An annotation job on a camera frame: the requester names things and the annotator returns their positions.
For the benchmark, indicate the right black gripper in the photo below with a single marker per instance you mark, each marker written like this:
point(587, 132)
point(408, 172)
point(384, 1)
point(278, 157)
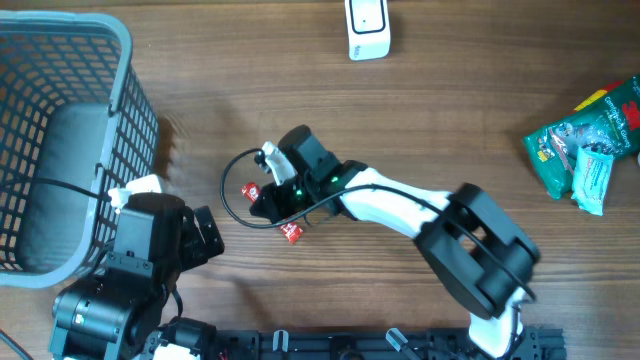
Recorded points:
point(276, 209)

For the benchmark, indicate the green 3M gloves package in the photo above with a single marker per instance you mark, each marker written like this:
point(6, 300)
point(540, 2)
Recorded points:
point(609, 126)

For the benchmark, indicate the white barcode scanner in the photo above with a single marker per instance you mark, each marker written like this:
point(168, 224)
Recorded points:
point(368, 29)

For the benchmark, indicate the grey plastic mesh basket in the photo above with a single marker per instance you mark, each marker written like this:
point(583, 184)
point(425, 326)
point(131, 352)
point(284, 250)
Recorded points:
point(75, 122)

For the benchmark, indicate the mint green tissue pack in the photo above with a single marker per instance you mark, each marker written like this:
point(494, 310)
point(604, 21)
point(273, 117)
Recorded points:
point(591, 179)

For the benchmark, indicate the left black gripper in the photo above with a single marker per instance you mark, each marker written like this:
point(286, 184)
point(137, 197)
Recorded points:
point(214, 243)

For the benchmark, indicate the red Nescafe coffee stick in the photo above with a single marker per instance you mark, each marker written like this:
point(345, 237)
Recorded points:
point(291, 231)

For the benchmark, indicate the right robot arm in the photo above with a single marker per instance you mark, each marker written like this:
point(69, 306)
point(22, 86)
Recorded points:
point(483, 259)

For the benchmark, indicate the red sauce bottle green cap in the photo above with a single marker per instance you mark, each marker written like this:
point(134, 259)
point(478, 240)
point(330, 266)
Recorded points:
point(597, 95)

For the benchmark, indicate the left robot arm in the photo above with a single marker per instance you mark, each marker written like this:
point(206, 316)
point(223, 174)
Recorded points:
point(110, 316)

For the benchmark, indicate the black aluminium mounting rail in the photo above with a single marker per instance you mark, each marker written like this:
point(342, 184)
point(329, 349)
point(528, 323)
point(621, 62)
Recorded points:
point(434, 344)

